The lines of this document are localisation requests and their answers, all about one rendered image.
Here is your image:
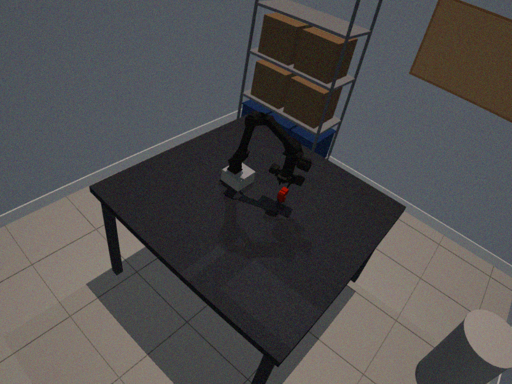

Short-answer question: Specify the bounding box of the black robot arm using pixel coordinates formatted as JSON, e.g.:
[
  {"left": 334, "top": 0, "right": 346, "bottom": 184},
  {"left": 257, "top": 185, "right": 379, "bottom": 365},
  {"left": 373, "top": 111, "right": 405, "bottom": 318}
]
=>
[{"left": 227, "top": 111, "right": 312, "bottom": 184}]

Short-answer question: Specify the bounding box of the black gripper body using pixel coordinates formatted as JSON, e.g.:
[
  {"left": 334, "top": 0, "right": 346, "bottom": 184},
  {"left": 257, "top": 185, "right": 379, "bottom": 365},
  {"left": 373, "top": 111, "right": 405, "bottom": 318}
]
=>
[{"left": 269, "top": 163, "right": 305, "bottom": 186}]

